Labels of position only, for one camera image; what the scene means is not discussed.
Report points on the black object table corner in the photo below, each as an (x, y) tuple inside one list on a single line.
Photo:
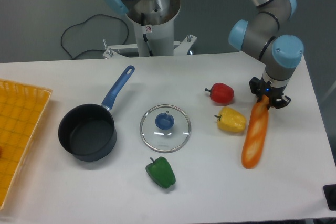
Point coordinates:
[(330, 194)]

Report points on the green bell pepper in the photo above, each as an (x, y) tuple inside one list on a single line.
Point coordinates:
[(160, 171)]

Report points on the red bell pepper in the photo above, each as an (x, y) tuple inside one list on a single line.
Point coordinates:
[(221, 93)]

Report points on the long orange bread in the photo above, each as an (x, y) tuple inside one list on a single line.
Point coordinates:
[(256, 134)]

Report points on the yellow bell pepper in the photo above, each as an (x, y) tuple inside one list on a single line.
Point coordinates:
[(230, 120)]

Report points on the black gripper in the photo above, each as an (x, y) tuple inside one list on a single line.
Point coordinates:
[(260, 88)]

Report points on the black pot blue handle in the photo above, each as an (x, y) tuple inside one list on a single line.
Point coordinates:
[(88, 131)]

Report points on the glass lid blue knob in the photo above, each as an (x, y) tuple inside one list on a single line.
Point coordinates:
[(165, 128)]

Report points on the yellow plastic basket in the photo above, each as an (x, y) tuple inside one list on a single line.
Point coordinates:
[(22, 107)]

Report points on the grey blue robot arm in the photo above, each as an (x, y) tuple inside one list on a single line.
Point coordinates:
[(258, 38)]

